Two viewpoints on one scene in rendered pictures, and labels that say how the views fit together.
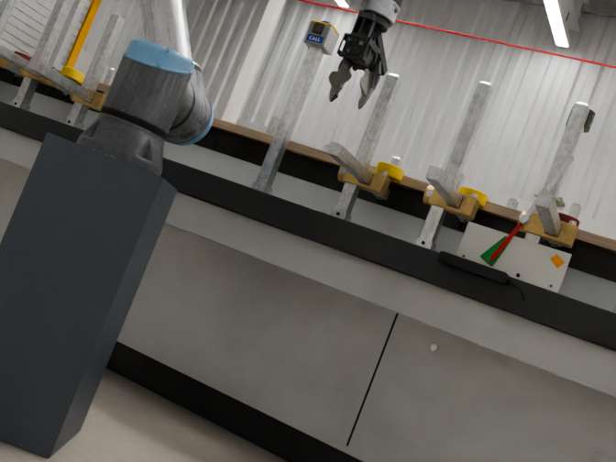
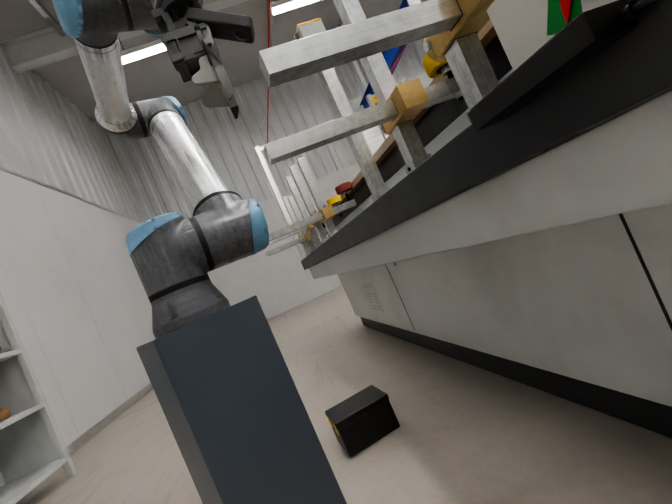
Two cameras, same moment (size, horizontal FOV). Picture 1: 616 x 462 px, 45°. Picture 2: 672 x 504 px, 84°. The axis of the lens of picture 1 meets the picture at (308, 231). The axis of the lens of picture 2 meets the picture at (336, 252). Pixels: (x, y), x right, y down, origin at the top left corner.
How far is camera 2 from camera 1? 1.50 m
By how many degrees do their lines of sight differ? 54
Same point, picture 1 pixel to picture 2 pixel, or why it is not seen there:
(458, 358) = not seen: outside the picture
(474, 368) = not seen: outside the picture
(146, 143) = (167, 306)
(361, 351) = (612, 268)
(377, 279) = (489, 203)
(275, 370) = (553, 331)
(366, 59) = (180, 55)
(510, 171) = not seen: outside the picture
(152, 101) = (147, 276)
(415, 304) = (550, 201)
